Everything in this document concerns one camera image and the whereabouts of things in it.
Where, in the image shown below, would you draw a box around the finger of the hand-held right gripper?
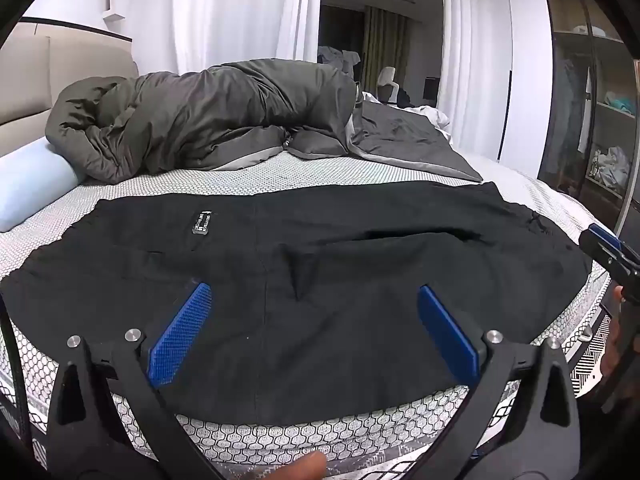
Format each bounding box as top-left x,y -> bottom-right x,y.
579,223 -> 626,271

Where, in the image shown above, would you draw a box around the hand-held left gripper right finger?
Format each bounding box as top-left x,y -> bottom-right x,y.
415,284 -> 583,480

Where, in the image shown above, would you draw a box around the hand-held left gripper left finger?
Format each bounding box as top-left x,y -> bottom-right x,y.
46,281 -> 226,480

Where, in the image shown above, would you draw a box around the black pants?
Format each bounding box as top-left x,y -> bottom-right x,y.
0,181 -> 593,428

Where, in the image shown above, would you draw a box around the person's right hand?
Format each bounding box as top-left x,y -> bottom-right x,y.
599,285 -> 627,378

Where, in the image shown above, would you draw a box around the person's left hand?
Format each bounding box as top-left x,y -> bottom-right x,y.
277,451 -> 327,480

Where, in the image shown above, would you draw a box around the white crumpled clothes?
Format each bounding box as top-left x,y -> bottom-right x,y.
591,146 -> 632,195

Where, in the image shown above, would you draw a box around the glass door wardrobe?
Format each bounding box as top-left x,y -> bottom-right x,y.
540,0 -> 640,231

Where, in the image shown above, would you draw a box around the teal folded cloth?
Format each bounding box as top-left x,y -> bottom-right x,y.
606,91 -> 640,115

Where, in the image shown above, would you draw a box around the hexagon patterned mattress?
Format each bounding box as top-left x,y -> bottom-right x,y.
0,150 -> 621,480

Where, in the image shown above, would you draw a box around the dark grey blanket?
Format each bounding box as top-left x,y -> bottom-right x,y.
287,92 -> 483,183

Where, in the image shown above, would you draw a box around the light blue pillow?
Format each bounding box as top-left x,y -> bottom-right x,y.
0,138 -> 87,233

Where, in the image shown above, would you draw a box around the grey puffy duvet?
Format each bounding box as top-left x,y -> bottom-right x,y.
45,59 -> 362,184

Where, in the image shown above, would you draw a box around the white chair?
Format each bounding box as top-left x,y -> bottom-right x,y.
376,66 -> 401,106

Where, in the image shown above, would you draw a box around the olive curtain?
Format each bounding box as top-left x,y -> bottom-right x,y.
363,6 -> 408,92

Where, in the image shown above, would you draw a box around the beige padded headboard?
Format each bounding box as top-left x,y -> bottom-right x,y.
0,17 -> 140,158

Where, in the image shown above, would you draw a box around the grey clothes pile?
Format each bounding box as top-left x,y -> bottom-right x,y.
318,44 -> 362,68

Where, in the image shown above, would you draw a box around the black cable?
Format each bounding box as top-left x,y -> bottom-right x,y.
0,305 -> 27,441

